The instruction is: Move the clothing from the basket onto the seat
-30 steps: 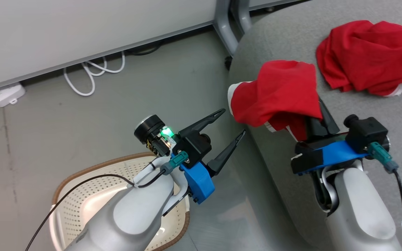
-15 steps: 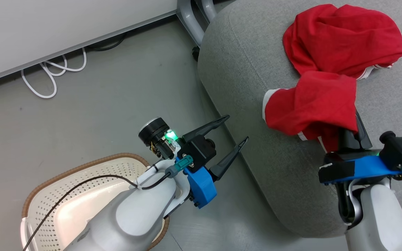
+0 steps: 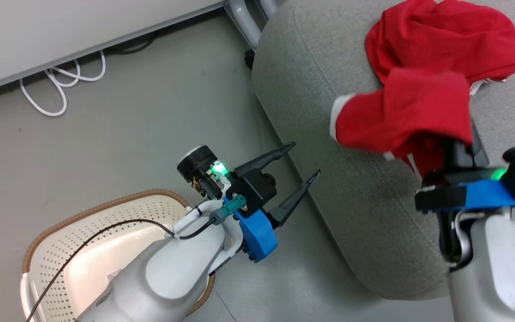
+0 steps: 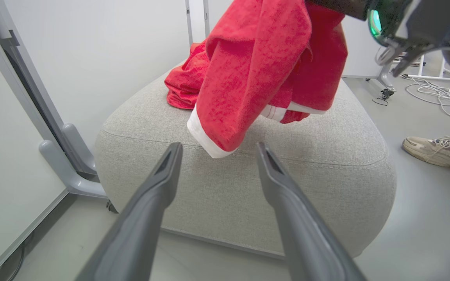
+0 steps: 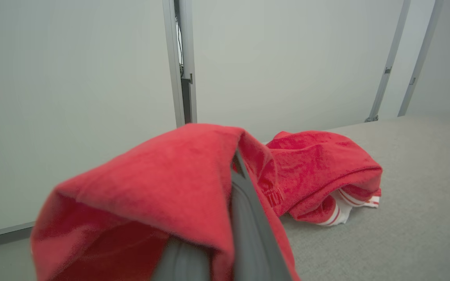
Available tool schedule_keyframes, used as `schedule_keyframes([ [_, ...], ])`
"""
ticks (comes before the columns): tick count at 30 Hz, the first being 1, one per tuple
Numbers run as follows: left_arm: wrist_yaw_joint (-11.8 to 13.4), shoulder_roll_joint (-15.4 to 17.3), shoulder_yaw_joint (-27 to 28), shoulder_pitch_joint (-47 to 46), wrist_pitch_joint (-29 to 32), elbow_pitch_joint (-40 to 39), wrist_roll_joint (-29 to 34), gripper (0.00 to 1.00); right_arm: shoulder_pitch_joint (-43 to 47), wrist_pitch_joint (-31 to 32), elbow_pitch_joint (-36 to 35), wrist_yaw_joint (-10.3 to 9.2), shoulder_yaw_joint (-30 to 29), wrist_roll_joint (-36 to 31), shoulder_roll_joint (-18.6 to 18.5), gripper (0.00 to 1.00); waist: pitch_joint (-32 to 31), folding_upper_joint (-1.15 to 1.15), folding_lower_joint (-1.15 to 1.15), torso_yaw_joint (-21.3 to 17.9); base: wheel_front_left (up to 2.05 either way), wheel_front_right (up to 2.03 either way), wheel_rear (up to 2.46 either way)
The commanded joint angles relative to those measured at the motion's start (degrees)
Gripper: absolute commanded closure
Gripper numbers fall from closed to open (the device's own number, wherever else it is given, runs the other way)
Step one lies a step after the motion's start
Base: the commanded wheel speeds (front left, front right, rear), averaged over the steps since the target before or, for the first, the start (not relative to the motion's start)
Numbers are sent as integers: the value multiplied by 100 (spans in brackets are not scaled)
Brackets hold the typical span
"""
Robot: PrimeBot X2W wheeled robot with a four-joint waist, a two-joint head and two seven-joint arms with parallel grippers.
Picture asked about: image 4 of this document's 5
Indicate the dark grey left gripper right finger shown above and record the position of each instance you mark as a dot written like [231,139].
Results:
[307,234]

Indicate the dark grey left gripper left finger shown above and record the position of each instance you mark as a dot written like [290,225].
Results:
[135,230]

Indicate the red garment with white cuffs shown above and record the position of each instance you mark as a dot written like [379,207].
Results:
[248,66]

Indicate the light grey fabric ottoman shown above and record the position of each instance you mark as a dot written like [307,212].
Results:
[229,187]

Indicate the small white partition panel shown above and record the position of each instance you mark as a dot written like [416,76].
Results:
[359,50]

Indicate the white partition panel grey frame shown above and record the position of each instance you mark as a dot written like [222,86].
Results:
[111,58]

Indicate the beige sneaker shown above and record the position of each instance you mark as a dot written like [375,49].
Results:
[440,152]

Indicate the white metal stand frame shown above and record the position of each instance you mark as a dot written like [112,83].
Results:
[430,76]

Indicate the grey partition foot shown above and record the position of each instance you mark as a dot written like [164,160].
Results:
[77,150]
[66,173]

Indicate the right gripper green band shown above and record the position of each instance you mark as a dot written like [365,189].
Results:
[424,19]

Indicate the black caster wheel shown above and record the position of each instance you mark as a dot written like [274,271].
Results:
[111,207]

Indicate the grey foot with caster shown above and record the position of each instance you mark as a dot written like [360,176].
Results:
[385,84]

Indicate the grey panel frame post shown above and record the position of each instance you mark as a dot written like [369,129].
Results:
[189,23]
[206,17]

